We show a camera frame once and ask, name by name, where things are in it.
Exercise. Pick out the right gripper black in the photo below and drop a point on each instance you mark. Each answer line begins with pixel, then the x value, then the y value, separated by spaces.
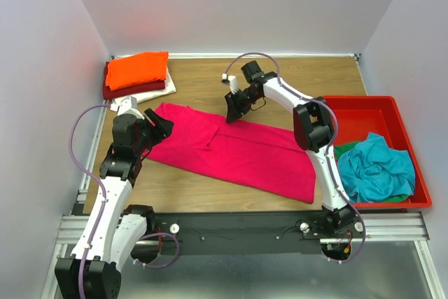
pixel 236 99

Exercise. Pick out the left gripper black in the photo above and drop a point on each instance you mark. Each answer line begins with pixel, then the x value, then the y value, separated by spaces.
pixel 151 127

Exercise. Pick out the pink t shirt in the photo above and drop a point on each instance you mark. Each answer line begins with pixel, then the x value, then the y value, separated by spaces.
pixel 242 152

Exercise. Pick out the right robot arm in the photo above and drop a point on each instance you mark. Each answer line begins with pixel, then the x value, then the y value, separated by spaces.
pixel 314 128

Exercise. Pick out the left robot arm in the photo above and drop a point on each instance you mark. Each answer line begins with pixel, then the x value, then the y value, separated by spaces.
pixel 94 267

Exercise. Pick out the white folded t shirt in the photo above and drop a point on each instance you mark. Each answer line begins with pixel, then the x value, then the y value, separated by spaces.
pixel 170 88

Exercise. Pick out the orange folded t shirt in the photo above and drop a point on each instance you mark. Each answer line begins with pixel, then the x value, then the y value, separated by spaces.
pixel 138 69

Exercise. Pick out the dark red folded t shirt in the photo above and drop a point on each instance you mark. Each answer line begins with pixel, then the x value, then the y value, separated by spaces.
pixel 132 90

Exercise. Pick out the green t shirt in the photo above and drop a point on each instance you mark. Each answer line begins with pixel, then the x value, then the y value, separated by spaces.
pixel 347 152

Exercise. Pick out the red plastic bin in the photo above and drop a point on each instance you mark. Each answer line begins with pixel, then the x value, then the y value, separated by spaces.
pixel 358 116

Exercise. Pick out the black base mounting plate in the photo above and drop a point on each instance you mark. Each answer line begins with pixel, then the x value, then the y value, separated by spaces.
pixel 255 232

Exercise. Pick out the teal t shirt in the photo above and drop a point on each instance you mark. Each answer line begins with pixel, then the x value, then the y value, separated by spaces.
pixel 379 174

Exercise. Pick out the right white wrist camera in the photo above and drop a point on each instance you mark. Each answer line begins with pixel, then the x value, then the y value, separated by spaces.
pixel 230 81

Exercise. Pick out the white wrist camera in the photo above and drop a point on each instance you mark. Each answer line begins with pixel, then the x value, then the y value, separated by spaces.
pixel 126 105
pixel 230 81

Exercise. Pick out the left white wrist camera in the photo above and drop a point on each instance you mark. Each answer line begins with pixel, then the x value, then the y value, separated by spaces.
pixel 126 105

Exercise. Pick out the aluminium frame rail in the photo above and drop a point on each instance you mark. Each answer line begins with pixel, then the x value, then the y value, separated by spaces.
pixel 393 227

